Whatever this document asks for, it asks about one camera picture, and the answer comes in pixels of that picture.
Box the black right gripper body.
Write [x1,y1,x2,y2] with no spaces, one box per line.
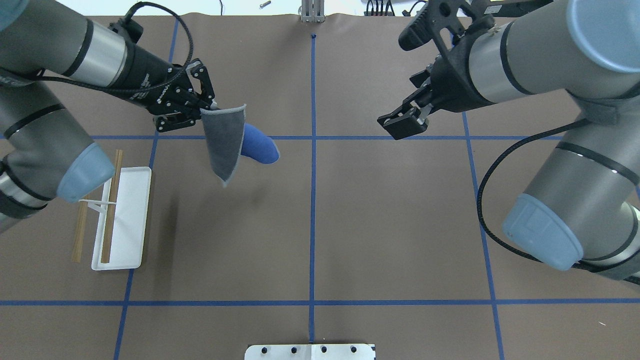
[400,30,494,119]

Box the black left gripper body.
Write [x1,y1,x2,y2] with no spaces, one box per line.
[109,41,198,116]

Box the grey and blue towel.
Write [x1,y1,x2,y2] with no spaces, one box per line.
[200,104,281,188]

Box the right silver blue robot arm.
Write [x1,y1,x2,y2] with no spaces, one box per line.
[377,0,639,285]

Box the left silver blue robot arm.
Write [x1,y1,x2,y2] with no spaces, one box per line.
[0,0,217,232]

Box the white rack with wooden bars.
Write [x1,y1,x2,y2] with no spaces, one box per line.
[71,149,153,271]

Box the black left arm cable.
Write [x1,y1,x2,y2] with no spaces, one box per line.
[0,1,194,93]

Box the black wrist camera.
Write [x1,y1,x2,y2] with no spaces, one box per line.
[398,0,495,52]

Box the aluminium frame post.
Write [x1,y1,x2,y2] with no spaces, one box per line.
[299,0,326,24]

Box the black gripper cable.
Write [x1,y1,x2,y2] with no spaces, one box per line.
[476,117,640,288]

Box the white pedestal column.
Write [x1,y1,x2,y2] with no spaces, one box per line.
[244,343,377,360]

